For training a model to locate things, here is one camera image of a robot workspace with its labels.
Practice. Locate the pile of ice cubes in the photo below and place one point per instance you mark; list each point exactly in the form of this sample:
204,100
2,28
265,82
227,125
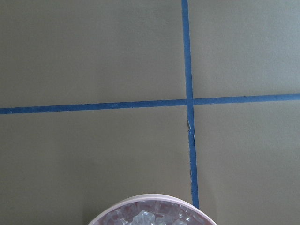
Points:
153,213

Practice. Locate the pink bowl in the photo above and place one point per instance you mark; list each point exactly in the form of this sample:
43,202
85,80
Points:
99,220

